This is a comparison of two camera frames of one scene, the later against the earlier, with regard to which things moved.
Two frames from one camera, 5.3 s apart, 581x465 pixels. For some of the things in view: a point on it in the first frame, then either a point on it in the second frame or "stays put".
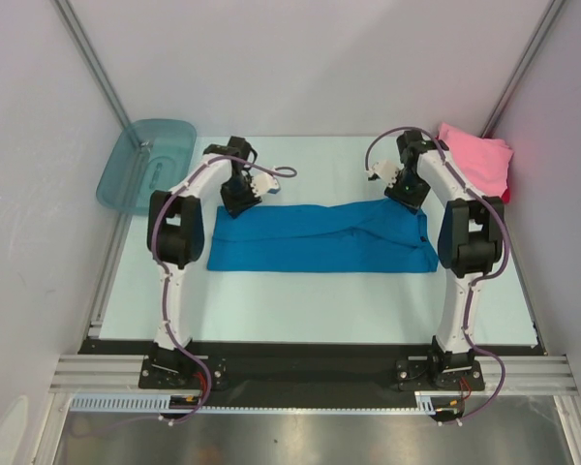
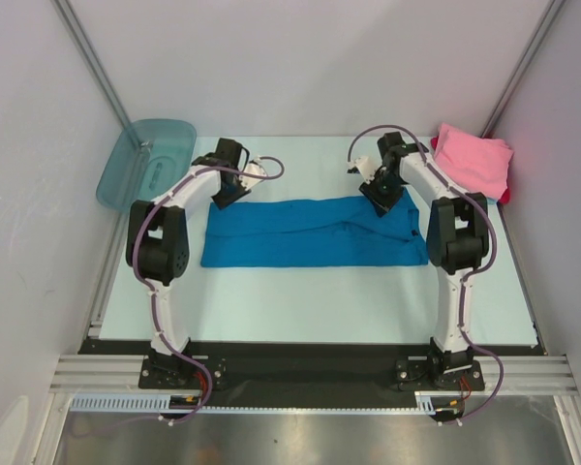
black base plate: [252, 374] stays put
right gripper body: [406, 195] -> [382, 197]
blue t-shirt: [351, 236] stays put
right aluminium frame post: [536, 40] stays put
